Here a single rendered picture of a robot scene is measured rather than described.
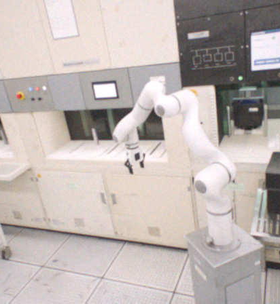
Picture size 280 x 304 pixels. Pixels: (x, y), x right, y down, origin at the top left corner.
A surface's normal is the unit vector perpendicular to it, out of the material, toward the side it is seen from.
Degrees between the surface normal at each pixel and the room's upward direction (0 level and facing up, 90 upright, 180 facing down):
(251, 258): 90
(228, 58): 90
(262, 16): 90
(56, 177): 90
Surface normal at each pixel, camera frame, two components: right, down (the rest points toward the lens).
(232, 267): 0.37, 0.30
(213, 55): -0.38, 0.40
